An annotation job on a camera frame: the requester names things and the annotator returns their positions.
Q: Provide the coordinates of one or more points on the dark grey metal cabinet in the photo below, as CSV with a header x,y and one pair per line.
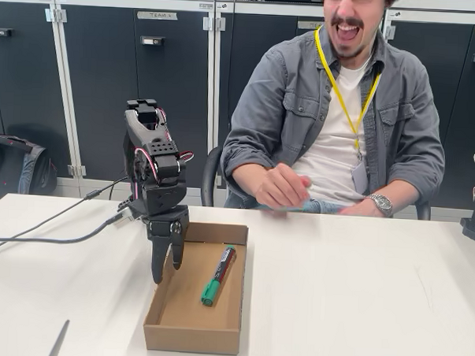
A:
x,y
238,67
100,81
461,117
21,78

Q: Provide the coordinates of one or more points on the silver wristwatch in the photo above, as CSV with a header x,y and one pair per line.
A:
x,y
382,204

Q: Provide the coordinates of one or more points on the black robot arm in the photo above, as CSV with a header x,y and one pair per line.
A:
x,y
156,143

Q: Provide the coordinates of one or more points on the white name badge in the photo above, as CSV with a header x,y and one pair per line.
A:
x,y
359,178

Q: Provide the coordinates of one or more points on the grey team label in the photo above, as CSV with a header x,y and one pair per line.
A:
x,y
309,26
158,15

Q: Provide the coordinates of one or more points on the blue black office chair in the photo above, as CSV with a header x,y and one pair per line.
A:
x,y
211,169

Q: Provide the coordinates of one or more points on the man's left forearm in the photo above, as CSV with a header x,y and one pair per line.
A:
x,y
414,189

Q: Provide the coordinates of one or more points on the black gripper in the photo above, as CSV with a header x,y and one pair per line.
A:
x,y
165,227

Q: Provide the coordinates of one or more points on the man's right hand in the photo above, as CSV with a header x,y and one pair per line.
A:
x,y
280,188

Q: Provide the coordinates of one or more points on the grey black backpack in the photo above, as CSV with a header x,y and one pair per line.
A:
x,y
21,168

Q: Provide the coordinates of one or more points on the green black marker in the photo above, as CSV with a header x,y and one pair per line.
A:
x,y
219,273

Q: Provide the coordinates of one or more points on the man's right forearm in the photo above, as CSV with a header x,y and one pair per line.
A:
x,y
242,166

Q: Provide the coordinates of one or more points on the man in grey shirt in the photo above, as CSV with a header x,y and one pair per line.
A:
x,y
334,131

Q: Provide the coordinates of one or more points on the brown cardboard box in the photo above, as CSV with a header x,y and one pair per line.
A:
x,y
185,302

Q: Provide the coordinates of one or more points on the man's left hand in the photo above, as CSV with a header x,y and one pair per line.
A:
x,y
358,210

